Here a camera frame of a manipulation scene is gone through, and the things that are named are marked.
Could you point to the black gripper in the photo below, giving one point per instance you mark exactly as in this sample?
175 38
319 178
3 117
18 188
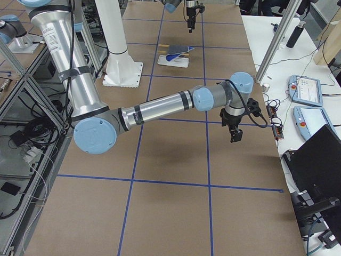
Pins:
190 12
230 121

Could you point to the blue and grey towel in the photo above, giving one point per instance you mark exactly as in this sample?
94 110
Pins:
175 51

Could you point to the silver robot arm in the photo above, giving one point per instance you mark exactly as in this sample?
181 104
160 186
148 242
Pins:
171 6
96 125

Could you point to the white wooden towel rack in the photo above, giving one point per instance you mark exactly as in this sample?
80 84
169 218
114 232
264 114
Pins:
181 61

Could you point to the small metal cylinder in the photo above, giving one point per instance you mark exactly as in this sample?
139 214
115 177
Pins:
265 87

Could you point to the lower teach pendant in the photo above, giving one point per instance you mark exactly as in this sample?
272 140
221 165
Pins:
310 119

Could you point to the teach pendant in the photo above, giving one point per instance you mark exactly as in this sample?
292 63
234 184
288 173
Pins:
305 90
310 119

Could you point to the upper teach pendant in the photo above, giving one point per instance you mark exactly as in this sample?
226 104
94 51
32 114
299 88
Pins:
305 90

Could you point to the black monitor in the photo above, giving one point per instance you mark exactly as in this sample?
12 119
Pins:
315 168

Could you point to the black water bottle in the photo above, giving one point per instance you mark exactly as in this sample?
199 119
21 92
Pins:
295 34

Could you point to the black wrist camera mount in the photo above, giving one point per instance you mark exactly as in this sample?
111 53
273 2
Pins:
201 8

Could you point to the white camera pedestal column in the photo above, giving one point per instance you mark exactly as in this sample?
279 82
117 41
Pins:
121 69

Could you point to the aluminium frame post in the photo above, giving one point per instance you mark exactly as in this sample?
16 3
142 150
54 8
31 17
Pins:
277 38

